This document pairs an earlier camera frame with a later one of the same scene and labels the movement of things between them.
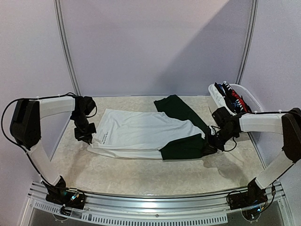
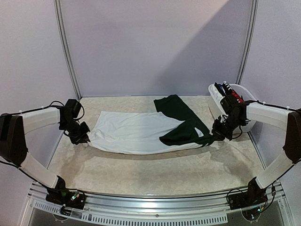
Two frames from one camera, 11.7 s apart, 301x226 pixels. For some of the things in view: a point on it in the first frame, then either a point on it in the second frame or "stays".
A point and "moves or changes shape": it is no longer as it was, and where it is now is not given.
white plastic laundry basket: x=218 y=101 stays
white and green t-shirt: x=177 y=133 moves or changes shape
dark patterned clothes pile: x=236 y=102 stays
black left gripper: x=87 y=136 → x=80 y=139
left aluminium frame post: x=62 y=36 stays
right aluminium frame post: x=252 y=25 stays
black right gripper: x=212 y=143 → x=218 y=131
